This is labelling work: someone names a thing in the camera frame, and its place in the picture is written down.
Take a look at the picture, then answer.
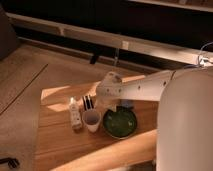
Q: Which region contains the white paper cup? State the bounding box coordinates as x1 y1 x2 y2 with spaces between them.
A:
82 109 101 133

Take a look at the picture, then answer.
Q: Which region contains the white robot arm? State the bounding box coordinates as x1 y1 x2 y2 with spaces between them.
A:
96 66 213 171

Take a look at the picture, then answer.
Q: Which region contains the white cable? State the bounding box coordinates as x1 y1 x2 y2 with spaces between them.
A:
185 41 213 69

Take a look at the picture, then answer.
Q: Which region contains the green ceramic bowl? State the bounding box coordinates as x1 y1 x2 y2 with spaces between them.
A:
103 106 137 139

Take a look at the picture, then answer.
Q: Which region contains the black object on floor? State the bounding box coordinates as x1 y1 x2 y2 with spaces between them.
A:
0 158 20 169

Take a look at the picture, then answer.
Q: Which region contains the small white bottle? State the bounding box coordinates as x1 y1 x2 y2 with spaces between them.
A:
69 97 82 130

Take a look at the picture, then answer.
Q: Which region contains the grey cabinet corner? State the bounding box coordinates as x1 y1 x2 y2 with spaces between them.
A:
0 4 20 61

